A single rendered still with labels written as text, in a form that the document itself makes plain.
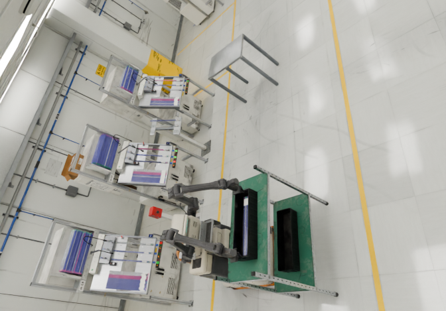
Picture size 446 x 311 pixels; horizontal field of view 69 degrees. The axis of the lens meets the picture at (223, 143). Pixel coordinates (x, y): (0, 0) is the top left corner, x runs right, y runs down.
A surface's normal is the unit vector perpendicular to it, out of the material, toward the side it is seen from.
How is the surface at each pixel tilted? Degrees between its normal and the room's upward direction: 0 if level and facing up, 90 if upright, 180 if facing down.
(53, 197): 90
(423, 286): 0
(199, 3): 90
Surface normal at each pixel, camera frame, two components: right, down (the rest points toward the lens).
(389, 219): -0.74, -0.40
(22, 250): 0.67, -0.35
